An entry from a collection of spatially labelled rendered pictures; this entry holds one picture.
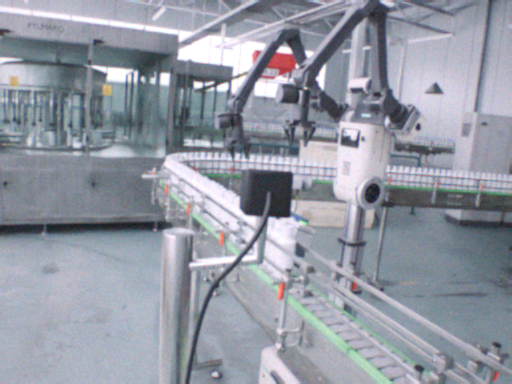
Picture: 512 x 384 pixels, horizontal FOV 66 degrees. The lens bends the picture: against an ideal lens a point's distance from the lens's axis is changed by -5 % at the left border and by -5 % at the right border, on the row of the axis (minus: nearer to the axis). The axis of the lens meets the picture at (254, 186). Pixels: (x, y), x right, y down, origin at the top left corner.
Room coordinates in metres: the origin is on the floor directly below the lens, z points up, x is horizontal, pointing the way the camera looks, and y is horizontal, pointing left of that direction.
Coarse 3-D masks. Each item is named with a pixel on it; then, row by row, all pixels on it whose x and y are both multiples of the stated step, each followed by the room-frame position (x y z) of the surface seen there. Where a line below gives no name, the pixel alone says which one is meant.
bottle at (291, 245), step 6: (282, 228) 1.21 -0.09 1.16; (288, 228) 1.20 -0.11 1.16; (282, 234) 1.20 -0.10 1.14; (288, 234) 1.20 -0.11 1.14; (282, 240) 1.19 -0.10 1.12; (288, 240) 1.19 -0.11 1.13; (294, 240) 1.21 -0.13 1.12; (288, 246) 1.19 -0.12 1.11; (294, 246) 1.20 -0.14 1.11; (276, 252) 1.20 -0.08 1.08; (282, 252) 1.19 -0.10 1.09; (294, 252) 1.20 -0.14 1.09; (276, 258) 1.20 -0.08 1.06; (282, 258) 1.19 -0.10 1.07; (288, 258) 1.19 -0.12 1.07; (276, 264) 1.20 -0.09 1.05; (282, 264) 1.19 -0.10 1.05; (288, 264) 1.19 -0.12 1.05; (276, 270) 1.20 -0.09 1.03; (276, 276) 1.19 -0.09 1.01
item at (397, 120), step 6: (396, 108) 1.67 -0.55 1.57; (402, 108) 1.69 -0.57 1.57; (408, 108) 1.71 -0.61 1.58; (414, 108) 1.70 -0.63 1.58; (390, 114) 1.69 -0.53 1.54; (396, 114) 1.68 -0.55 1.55; (402, 114) 1.68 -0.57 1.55; (408, 114) 1.69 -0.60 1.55; (390, 120) 1.72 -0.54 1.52; (396, 120) 1.69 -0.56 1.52; (402, 120) 1.69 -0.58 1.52; (390, 126) 1.73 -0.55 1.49; (396, 126) 1.70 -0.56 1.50; (402, 126) 1.68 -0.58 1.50
